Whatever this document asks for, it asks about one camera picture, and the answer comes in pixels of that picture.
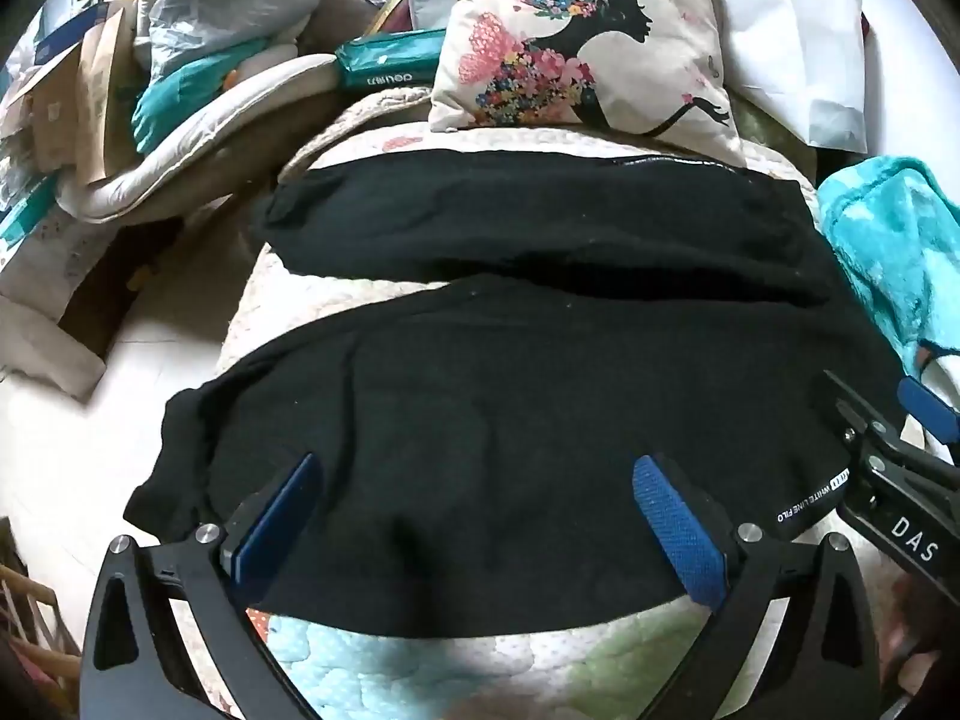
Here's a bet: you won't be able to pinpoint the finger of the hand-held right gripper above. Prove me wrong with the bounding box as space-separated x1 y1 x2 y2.
896 376 960 466
823 370 901 458

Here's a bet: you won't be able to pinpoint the cardboard box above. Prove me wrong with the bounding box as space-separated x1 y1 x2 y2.
0 37 83 166

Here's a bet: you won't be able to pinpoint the heart pattern quilt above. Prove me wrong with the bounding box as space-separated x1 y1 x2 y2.
217 86 923 720

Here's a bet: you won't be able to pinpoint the wooden furniture frame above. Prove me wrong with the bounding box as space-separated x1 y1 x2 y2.
0 517 83 691

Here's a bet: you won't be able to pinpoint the white and teal box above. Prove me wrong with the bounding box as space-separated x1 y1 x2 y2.
0 172 61 263

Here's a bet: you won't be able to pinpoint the white pillow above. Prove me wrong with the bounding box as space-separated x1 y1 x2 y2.
720 0 871 151

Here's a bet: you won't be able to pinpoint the teal and white fleece blanket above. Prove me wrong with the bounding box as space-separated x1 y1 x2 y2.
816 156 960 383

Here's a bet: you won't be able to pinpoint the teal plastic package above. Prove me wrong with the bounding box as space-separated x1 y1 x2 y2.
131 37 301 155

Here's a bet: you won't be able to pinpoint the black pants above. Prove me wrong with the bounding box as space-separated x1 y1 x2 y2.
124 146 912 635

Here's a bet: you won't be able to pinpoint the brown paper bag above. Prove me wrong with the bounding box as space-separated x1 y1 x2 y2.
75 0 143 185

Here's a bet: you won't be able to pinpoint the floral silhouette printed cushion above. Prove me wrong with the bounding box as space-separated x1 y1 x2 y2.
427 0 743 166

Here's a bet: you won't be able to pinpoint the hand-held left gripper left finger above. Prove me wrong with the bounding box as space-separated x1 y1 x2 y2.
79 452 323 720

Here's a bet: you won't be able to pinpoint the beige padded mat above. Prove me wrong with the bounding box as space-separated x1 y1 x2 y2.
56 52 338 222

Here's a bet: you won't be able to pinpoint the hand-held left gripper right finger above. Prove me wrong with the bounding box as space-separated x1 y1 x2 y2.
632 454 882 720

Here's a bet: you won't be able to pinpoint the teal wet wipes packet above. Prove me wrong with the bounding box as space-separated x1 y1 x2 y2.
334 28 451 95

